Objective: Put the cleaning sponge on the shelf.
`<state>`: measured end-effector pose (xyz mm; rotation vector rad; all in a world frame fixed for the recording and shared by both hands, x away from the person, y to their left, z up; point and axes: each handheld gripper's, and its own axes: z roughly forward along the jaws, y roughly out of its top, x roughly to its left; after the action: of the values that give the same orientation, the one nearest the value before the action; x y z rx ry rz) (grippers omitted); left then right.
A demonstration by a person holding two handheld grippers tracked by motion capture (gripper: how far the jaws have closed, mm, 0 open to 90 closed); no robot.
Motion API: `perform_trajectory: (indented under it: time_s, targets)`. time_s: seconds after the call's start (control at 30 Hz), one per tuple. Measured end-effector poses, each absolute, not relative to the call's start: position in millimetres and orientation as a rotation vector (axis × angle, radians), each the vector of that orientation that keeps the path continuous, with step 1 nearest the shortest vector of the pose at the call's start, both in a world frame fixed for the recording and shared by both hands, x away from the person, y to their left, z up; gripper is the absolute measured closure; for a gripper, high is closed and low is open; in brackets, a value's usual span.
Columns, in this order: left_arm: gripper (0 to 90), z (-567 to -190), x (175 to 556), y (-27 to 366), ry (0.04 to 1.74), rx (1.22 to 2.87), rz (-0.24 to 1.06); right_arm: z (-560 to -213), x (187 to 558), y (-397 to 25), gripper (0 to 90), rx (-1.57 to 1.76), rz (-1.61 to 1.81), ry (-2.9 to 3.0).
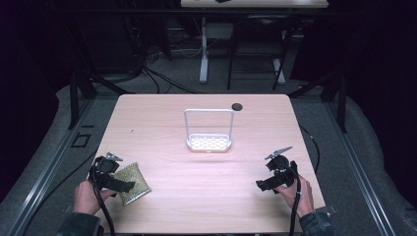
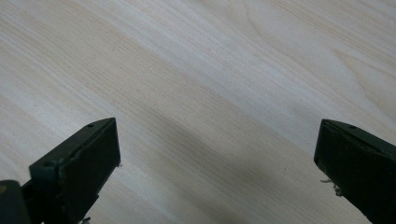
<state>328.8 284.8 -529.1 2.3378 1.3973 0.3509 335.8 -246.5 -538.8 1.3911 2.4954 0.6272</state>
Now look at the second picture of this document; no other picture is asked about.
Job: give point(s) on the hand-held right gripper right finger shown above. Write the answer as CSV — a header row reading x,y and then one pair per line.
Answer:
x,y
361,165

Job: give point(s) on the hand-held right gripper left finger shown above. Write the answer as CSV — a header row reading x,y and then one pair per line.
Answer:
x,y
79,169

